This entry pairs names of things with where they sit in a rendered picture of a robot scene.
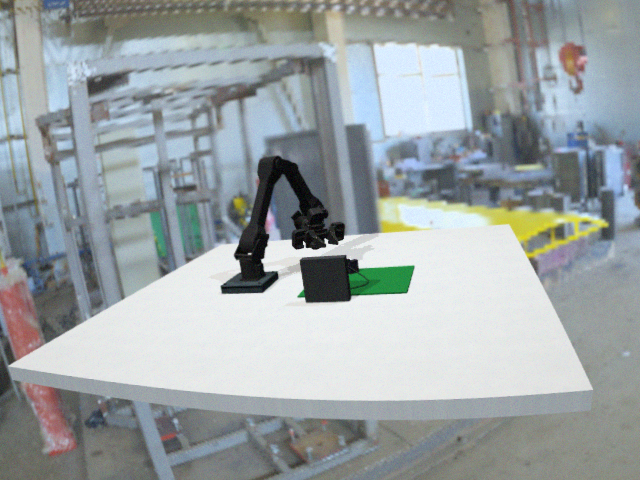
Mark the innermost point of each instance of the black connector plug with cable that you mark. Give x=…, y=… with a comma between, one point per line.
x=353, y=268

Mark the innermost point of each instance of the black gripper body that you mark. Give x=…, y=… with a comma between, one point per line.
x=299, y=235

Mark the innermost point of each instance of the green circuit board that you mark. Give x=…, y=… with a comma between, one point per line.
x=384, y=280

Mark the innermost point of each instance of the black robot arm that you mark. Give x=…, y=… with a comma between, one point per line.
x=254, y=238

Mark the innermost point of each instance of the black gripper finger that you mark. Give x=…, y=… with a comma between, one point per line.
x=313, y=241
x=332, y=239

